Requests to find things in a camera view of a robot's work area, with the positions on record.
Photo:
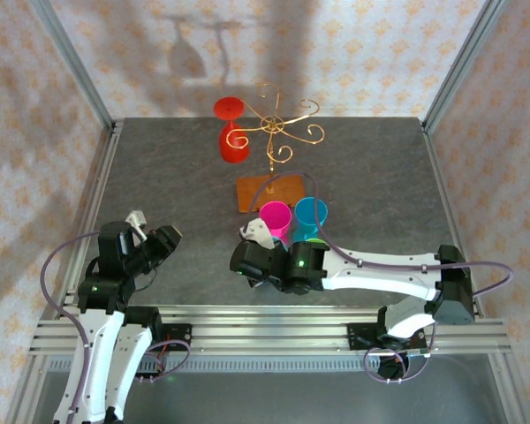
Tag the green plastic wine glass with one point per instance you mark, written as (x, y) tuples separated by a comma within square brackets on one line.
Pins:
[(318, 241)]

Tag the pink plastic wine glass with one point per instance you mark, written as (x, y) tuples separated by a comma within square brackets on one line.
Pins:
[(276, 218)]

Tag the cyan plastic wine glass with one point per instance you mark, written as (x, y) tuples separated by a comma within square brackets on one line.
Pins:
[(310, 216)]

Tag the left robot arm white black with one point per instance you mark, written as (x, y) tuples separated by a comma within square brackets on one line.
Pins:
[(101, 349)]

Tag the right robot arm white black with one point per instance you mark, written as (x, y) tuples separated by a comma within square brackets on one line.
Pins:
[(380, 278)]

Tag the red plastic wine glass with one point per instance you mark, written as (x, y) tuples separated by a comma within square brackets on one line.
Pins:
[(234, 152)]

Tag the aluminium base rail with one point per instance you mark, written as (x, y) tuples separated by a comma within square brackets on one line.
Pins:
[(269, 327)]

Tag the aluminium side rail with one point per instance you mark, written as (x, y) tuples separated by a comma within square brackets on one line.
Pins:
[(450, 199), (97, 190)]

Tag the aluminium frame post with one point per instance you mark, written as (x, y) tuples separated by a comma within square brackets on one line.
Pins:
[(69, 53), (467, 53)]

